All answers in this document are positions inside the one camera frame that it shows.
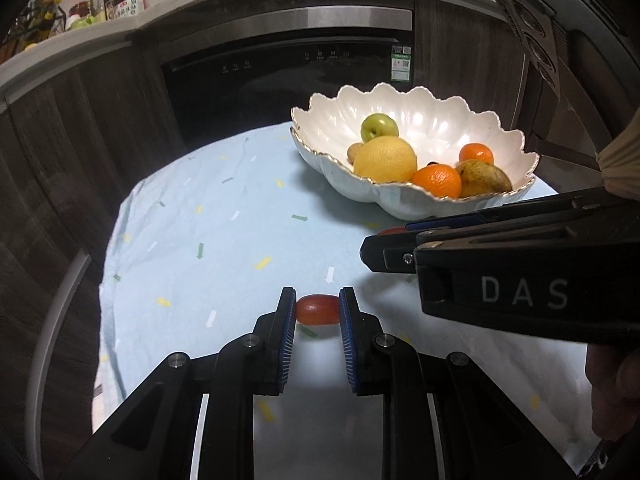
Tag red jujube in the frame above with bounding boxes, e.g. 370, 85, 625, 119
295, 294, 340, 326
378, 226, 408, 236

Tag orange tangerine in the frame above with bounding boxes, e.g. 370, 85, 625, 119
410, 164, 462, 200
458, 143, 495, 165

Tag yellow lemon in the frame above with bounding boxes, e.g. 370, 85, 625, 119
354, 136, 418, 183

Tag brown green pear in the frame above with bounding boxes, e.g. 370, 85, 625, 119
456, 159, 513, 198

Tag brown longan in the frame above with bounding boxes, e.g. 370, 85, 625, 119
347, 142, 363, 165

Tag green apple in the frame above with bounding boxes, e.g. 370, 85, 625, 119
360, 113, 399, 143

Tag right hand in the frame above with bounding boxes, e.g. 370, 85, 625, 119
585, 344, 639, 441

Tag white scalloped ceramic bowl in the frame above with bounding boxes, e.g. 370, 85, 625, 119
290, 81, 542, 222

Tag light blue patterned cloth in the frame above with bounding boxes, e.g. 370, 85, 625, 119
93, 124, 598, 469

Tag black built-in dishwasher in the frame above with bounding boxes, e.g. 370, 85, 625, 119
162, 4, 413, 150

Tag green lidded jar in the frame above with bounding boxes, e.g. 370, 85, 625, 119
66, 14, 96, 30

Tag black wire spice rack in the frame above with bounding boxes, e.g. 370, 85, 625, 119
1, 0, 67, 63

